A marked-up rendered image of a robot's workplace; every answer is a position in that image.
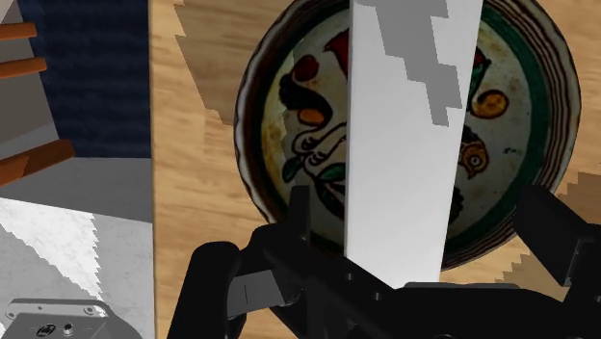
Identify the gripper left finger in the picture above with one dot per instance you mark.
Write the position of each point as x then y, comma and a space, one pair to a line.
211, 281

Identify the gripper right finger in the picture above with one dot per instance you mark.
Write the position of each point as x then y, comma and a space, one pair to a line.
554, 234

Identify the painted ceramic bowl, green rim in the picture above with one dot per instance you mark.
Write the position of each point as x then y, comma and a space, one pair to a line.
507, 141

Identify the tall white flat box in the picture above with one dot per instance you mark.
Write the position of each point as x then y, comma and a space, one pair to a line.
399, 164

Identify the brown wooden slatted furniture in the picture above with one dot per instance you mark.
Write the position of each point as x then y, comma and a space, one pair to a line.
28, 162

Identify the dark blue rug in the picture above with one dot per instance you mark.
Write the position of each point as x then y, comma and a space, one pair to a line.
98, 75

